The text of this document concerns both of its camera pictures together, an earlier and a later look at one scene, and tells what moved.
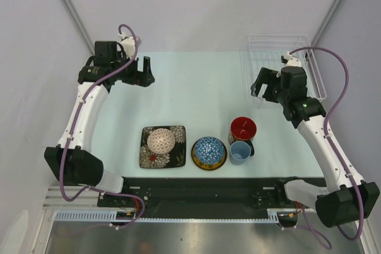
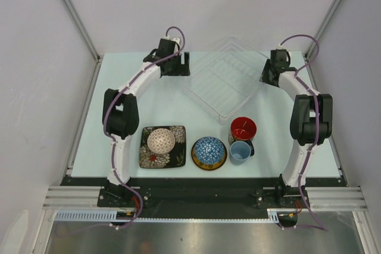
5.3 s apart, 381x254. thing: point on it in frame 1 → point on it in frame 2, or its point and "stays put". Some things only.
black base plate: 200,194 stays put
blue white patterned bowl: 209,150 stays put
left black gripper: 143,78 → 183,70
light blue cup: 240,151 stays put
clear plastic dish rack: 266,51 → 226,78
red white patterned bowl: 161,141 stays put
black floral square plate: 175,158 stays put
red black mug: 243,128 stays put
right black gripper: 268,77 → 264,76
